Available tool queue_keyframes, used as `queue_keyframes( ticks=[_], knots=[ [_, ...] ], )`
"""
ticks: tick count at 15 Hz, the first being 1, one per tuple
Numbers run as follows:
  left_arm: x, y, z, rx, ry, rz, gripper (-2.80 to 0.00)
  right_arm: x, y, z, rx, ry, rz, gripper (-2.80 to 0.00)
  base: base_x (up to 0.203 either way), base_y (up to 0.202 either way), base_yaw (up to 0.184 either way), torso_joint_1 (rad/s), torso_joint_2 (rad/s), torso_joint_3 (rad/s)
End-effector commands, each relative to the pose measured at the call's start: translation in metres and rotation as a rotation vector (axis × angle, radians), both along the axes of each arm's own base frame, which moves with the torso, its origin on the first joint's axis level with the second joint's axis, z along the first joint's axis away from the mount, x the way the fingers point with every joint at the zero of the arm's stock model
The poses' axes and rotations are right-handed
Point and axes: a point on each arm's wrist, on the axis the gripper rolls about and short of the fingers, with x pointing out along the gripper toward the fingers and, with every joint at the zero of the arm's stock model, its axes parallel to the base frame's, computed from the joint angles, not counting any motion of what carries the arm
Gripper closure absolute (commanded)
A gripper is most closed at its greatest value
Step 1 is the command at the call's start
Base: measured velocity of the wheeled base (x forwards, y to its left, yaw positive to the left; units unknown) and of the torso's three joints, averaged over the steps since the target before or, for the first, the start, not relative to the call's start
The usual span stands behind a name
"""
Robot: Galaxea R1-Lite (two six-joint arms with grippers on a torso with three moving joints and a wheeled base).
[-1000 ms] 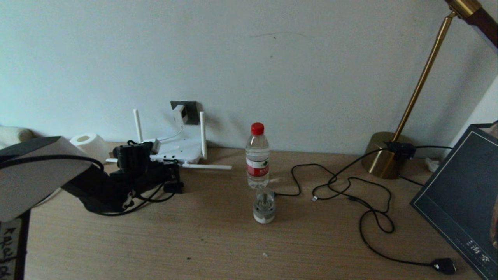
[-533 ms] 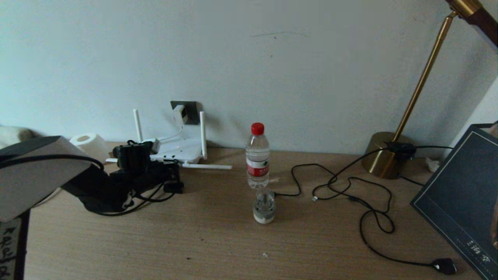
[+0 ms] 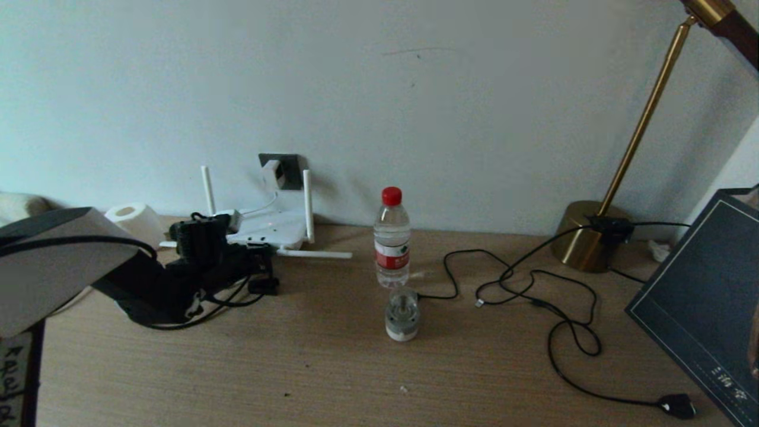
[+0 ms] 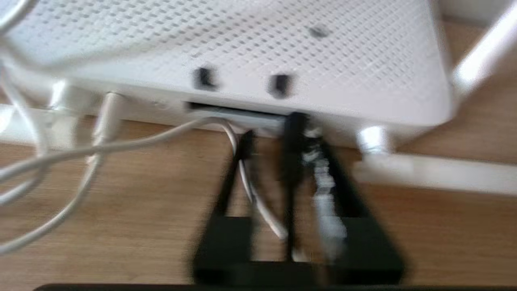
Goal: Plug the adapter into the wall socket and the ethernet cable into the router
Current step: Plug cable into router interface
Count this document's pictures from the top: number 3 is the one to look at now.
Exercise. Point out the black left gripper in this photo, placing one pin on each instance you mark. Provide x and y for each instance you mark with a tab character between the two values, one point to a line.
204	255

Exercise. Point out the white power adapter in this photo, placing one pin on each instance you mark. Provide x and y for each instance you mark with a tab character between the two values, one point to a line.
273	175

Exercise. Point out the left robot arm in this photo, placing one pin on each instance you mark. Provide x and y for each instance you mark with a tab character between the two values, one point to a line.
65	267

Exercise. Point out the white wifi router with antennas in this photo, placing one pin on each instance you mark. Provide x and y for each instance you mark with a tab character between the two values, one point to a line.
278	228

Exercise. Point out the small black plastic box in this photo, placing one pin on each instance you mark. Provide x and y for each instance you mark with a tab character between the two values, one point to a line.
265	286

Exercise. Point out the white toilet paper roll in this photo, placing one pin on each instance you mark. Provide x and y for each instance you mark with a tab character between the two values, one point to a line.
136	219

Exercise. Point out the water bottle with red cap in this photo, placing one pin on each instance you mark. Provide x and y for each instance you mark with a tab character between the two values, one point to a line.
392	237

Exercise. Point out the small clear humidifier grey base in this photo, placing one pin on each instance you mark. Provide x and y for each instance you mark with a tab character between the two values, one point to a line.
402	323

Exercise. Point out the brass desk lamp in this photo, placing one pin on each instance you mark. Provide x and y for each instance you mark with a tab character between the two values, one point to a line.
584	243

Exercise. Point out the small black lamp connector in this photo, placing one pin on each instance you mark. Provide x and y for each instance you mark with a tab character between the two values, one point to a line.
611	228

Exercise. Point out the crumpled white tissue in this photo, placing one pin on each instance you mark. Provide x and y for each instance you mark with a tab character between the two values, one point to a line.
658	252

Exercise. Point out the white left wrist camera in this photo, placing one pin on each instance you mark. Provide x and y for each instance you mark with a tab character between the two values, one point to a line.
230	218

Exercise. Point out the grey wall power socket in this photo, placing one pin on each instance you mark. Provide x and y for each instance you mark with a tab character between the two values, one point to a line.
293	172

